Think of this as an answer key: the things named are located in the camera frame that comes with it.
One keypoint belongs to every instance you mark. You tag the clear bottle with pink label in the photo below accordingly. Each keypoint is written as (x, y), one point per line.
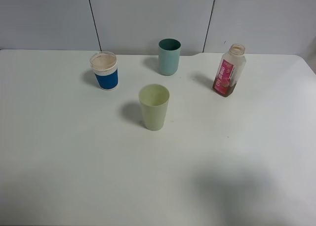
(230, 68)

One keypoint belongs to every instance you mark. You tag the light green plastic cup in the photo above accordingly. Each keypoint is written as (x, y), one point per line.
(154, 100)

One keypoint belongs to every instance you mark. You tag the teal plastic cup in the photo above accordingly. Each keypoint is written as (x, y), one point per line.
(168, 56)

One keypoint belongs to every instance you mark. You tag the blue ribbed paper cup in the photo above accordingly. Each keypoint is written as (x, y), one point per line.
(105, 68)

